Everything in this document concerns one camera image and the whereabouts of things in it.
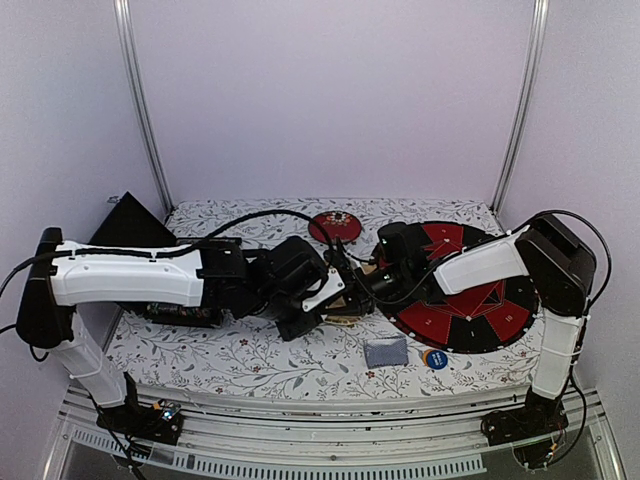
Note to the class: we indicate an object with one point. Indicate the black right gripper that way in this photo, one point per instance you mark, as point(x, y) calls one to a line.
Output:
point(364, 286)

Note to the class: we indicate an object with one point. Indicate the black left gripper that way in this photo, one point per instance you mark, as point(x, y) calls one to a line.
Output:
point(292, 331)

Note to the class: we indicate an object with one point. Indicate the woven bamboo tray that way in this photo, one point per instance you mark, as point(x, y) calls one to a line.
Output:
point(345, 312)

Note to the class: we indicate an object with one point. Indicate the blue small blind button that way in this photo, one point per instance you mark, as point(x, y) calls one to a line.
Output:
point(440, 360)

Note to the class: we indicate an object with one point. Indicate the orange big blind button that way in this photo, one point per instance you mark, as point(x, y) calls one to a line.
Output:
point(426, 357)

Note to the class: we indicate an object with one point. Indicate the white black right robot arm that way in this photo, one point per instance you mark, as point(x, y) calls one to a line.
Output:
point(459, 289)

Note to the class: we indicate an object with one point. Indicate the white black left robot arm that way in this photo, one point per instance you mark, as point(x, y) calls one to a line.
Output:
point(184, 280)

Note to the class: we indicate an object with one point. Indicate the red floral round plate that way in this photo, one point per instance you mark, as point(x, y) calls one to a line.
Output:
point(340, 224)

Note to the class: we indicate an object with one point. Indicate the round red black poker mat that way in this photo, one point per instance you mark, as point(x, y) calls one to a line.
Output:
point(481, 319)

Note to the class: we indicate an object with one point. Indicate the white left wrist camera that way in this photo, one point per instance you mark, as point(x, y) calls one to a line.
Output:
point(333, 286)

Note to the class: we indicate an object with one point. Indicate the aluminium frame post right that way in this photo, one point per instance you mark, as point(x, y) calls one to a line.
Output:
point(530, 73)

